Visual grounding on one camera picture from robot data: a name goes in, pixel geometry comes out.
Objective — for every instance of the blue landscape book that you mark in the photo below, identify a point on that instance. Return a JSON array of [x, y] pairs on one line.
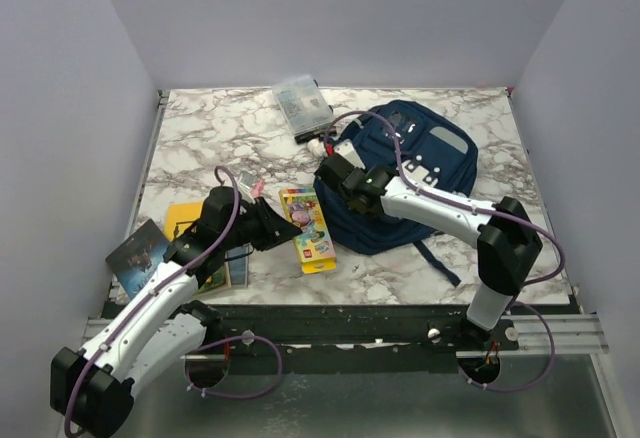
[[237, 261]]

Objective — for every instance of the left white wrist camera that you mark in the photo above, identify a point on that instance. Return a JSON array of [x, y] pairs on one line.
[[247, 182]]

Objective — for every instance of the colourful crayon box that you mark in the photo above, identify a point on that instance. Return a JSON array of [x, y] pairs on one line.
[[314, 246]]

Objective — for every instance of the yellow notebook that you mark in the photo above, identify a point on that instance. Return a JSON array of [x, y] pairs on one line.
[[179, 217]]

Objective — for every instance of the green yellow book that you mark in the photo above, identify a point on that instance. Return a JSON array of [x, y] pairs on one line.
[[217, 282]]

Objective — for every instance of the black metal base rail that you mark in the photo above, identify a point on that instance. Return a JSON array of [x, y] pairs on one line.
[[254, 340]]

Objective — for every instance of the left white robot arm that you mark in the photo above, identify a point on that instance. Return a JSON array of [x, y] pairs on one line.
[[94, 387]]

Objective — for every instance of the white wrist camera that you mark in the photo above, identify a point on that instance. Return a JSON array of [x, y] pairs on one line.
[[347, 150], [247, 182]]

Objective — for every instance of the navy blue student backpack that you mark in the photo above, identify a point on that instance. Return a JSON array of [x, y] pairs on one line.
[[435, 151]]

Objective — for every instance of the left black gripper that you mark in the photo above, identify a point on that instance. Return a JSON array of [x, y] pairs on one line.
[[275, 230]]

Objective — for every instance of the clear plastic pencil case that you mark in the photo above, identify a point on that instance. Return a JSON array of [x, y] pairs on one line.
[[304, 107]]

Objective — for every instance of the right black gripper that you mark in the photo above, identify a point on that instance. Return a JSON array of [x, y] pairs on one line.
[[364, 172]]

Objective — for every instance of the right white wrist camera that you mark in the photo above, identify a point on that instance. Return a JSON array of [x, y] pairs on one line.
[[347, 150]]

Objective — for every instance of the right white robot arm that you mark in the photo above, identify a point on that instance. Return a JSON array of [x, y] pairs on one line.
[[506, 241]]

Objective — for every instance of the dark fantasy book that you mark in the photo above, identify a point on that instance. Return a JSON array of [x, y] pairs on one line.
[[135, 260]]

